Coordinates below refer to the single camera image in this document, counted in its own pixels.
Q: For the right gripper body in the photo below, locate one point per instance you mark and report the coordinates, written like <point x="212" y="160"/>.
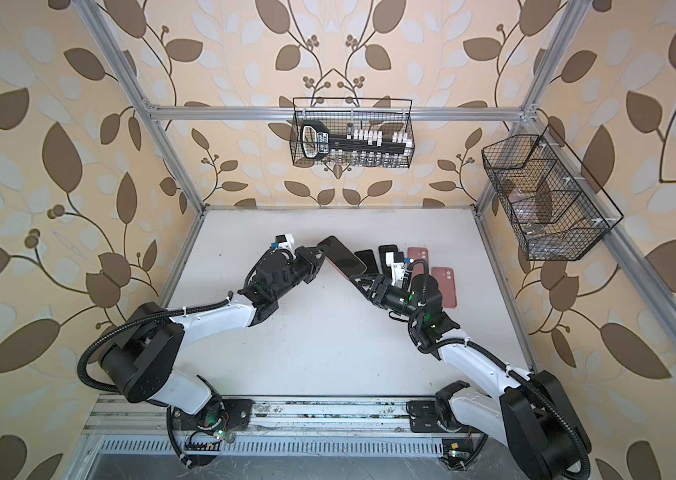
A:
<point x="392" y="298"/>

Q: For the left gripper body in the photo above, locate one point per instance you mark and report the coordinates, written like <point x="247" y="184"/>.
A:
<point x="301" y="267"/>

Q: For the phone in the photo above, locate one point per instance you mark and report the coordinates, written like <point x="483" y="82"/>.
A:
<point x="389" y="254"/>
<point x="346" y="262"/>
<point x="368" y="259"/>

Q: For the pink phone case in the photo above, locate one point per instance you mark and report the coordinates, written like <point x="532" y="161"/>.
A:
<point x="445" y="279"/>
<point x="417" y="253"/>

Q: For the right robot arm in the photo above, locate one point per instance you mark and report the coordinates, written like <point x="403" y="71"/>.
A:
<point x="527" y="412"/>

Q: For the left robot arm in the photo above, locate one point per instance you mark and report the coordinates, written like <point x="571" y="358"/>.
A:
<point x="137" y="358"/>

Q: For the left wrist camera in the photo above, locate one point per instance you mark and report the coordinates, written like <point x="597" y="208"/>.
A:
<point x="284" y="242"/>

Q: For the socket set on black rail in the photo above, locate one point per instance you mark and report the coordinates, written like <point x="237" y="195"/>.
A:
<point x="317" y="141"/>

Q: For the back wire basket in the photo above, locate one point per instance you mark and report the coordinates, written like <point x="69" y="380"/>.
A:
<point x="386" y="113"/>

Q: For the wire basket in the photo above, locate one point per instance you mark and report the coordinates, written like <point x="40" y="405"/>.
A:
<point x="386" y="113"/>
<point x="556" y="207"/>

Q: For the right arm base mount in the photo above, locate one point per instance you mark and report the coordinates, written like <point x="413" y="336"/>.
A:
<point x="434" y="417"/>

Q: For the right wire basket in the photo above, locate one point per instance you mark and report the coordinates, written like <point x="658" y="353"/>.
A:
<point x="556" y="207"/>

